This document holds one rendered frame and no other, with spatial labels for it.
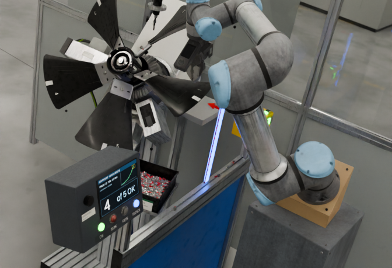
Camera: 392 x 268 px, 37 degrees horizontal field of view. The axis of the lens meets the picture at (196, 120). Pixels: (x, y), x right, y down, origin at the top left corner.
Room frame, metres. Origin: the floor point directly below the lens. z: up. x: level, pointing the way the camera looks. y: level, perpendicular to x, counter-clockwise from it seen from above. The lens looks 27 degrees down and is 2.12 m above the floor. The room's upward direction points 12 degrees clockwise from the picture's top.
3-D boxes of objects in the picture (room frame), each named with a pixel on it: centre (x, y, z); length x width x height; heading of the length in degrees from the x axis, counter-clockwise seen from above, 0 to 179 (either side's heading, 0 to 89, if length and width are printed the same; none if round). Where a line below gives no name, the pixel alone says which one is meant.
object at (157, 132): (2.11, 0.17, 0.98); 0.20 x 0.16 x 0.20; 153
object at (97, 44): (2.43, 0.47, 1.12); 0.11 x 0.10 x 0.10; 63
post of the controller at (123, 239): (1.47, 0.15, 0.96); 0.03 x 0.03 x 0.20; 63
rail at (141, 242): (1.86, -0.05, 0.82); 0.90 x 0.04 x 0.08; 153
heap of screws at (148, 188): (1.86, 0.13, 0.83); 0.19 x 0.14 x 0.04; 169
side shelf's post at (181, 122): (2.65, 0.07, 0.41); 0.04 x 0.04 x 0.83; 63
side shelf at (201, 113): (2.65, 0.07, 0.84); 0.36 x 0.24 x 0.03; 63
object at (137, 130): (2.13, 0.25, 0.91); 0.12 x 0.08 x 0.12; 153
